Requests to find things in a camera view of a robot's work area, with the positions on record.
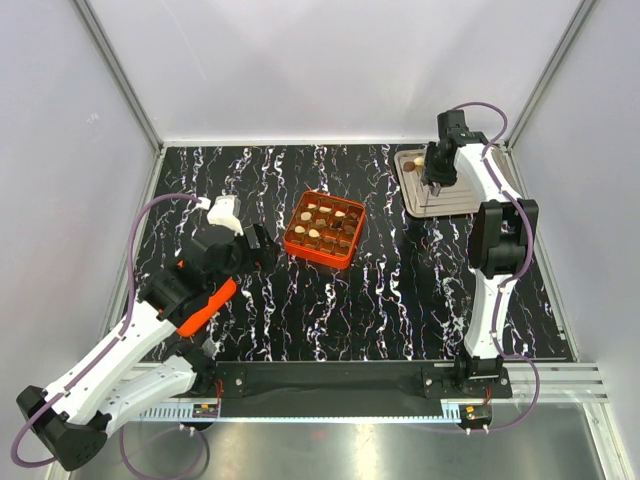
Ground orange chocolate box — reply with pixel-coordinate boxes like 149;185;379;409
283;190;366;270

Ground orange box lid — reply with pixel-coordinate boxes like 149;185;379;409
176;278;237;338

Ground metal tongs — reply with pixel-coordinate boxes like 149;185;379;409
422;184;440;218

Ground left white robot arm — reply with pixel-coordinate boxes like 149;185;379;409
16;224;279;471

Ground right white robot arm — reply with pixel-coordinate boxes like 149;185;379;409
423;124;539;399

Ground silver metal tray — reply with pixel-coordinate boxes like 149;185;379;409
393;147;516;219

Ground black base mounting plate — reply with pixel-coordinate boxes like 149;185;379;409
214;361;513;401

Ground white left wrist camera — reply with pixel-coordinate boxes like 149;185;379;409
206;195;244;236

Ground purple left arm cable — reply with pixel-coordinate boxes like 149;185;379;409
10;193;214;476

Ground aluminium frame rail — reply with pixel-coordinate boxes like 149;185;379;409
70;0;163;153

